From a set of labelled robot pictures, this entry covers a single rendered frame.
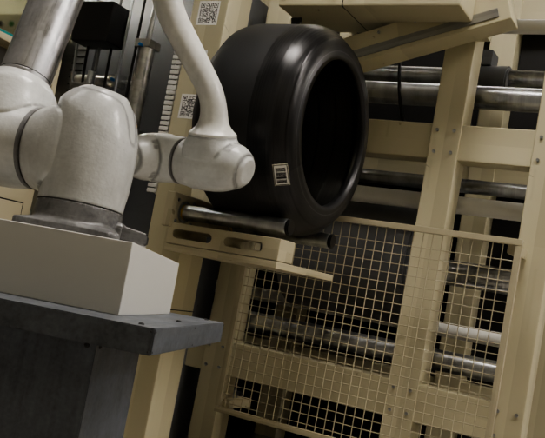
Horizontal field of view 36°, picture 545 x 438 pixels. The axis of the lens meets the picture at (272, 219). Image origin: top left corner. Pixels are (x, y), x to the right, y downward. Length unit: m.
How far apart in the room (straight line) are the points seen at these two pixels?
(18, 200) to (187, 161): 0.79
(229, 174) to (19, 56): 0.46
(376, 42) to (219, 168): 1.16
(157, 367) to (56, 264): 1.10
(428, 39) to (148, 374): 1.33
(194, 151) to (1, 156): 0.40
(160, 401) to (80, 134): 1.20
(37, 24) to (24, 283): 0.54
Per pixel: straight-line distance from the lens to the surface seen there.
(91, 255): 1.37
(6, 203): 2.39
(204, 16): 2.58
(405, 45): 2.71
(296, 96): 2.15
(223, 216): 2.27
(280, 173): 2.13
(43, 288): 1.40
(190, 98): 2.52
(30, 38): 1.69
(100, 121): 1.48
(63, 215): 1.46
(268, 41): 2.25
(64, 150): 1.48
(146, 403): 2.47
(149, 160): 1.77
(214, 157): 1.71
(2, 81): 1.62
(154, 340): 1.22
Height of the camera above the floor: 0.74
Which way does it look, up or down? 5 degrees up
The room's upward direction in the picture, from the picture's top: 10 degrees clockwise
